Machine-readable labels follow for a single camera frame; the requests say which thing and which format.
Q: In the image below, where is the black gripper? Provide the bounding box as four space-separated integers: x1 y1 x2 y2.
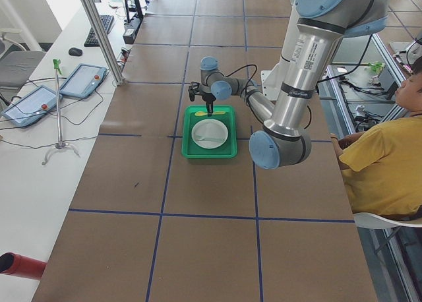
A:
202 92 216 117

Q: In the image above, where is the yellow plastic spoon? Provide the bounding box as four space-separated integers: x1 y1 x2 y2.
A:
195 111 226 117

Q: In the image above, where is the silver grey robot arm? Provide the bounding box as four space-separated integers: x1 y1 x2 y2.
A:
188 0 388 169

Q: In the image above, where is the white round plate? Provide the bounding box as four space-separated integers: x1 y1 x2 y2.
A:
191 119 228 149

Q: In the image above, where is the pale green plastic fork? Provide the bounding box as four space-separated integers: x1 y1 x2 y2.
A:
193 136 227 142

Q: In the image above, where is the green plastic tray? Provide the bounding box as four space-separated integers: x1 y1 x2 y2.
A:
181 106 237 159

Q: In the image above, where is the blue teach pendant far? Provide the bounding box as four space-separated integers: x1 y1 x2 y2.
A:
60 63 107 99

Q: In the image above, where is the blue teach pendant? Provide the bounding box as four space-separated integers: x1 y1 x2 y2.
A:
1 85 57 128
60 63 107 99

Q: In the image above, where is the black keyboard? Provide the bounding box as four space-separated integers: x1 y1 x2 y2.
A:
83 15 115 47

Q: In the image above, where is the black computer mouse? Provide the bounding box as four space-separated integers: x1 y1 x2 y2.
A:
68 47 83 57

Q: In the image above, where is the metal reacher grabber tool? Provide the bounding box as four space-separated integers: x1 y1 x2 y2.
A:
42 59 80 166

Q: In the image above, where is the blue teach pendant near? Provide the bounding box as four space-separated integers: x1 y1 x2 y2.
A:
1 85 57 128

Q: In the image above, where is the person in yellow shirt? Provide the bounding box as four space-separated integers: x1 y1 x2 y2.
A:
330 59 421 219

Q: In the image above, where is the grey office chair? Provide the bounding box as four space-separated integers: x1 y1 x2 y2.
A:
1 28 46 91

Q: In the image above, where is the white chair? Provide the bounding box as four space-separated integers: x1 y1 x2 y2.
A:
353 212 421 254

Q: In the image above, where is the red cylinder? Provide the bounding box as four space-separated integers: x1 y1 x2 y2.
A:
1 253 47 280

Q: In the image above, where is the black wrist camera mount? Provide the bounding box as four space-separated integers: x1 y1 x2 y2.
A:
188 81 200 102

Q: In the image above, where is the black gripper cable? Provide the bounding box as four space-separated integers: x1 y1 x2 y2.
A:
224 64 258 92

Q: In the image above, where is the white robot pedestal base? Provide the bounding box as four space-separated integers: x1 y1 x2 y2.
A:
260 68 282 101

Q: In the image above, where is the aluminium frame post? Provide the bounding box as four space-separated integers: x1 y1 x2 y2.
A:
80 0 124 86

